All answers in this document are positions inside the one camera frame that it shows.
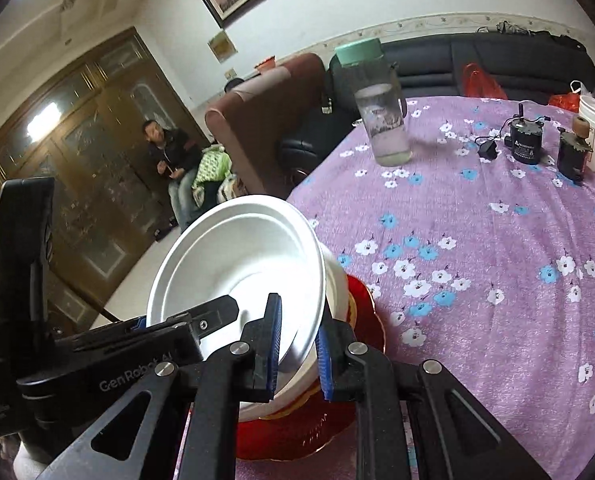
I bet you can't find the white shallow bowl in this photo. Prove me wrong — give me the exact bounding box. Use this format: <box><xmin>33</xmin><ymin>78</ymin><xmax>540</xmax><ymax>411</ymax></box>
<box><xmin>148</xmin><ymin>195</ymin><xmax>326</xmax><ymax>377</ymax></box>

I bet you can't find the large red scalloped plate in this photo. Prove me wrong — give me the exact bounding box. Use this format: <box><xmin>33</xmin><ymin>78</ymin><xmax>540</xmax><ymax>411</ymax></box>
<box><xmin>236</xmin><ymin>275</ymin><xmax>386</xmax><ymax>462</ymax></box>

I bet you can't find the seated man dark jacket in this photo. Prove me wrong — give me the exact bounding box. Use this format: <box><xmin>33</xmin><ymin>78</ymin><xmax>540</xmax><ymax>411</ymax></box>
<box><xmin>142</xmin><ymin>119</ymin><xmax>202</xmax><ymax>233</ymax></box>

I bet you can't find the purple floral tablecloth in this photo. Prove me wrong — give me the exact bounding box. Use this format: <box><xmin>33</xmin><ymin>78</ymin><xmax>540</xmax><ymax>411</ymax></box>
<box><xmin>173</xmin><ymin>95</ymin><xmax>595</xmax><ymax>480</ymax></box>

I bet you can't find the brown leather armchair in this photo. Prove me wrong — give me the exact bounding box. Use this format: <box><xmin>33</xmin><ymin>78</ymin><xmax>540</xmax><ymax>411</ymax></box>
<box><xmin>204</xmin><ymin>52</ymin><xmax>326</xmax><ymax>198</ymax></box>

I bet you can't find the dark wooden cabinet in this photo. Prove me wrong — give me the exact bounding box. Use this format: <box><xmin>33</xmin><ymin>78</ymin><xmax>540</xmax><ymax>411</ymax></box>
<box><xmin>0</xmin><ymin>28</ymin><xmax>208</xmax><ymax>334</ymax></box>

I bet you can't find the clear bottle green lid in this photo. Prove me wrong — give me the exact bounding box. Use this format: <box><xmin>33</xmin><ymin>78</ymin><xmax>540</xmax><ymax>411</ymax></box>
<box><xmin>335</xmin><ymin>38</ymin><xmax>412</xmax><ymax>167</ymax></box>

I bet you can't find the small black plug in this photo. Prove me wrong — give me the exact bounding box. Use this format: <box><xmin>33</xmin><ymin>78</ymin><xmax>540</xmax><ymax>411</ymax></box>
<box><xmin>477</xmin><ymin>139</ymin><xmax>498</xmax><ymax>162</ymax></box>

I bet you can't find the black power adapter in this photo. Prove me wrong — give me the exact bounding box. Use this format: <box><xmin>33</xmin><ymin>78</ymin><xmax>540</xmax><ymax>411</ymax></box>
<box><xmin>503</xmin><ymin>101</ymin><xmax>547</xmax><ymax>166</ymax></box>

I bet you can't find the small dark jar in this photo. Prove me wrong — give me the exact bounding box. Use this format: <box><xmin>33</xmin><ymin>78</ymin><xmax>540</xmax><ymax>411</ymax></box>
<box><xmin>557</xmin><ymin>115</ymin><xmax>593</xmax><ymax>185</ymax></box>

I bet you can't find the red plastic bag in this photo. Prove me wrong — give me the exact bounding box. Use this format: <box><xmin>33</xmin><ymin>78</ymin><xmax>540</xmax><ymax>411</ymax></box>
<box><xmin>462</xmin><ymin>63</ymin><xmax>508</xmax><ymax>100</ymax></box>

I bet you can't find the black leather sofa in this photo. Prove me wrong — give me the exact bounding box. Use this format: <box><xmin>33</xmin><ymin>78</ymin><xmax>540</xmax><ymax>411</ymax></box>
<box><xmin>276</xmin><ymin>32</ymin><xmax>595</xmax><ymax>185</ymax></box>

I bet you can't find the small yellow wall plaque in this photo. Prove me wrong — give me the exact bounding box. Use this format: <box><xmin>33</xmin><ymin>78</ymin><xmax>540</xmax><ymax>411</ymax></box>
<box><xmin>207</xmin><ymin>30</ymin><xmax>238</xmax><ymax>63</ymax></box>

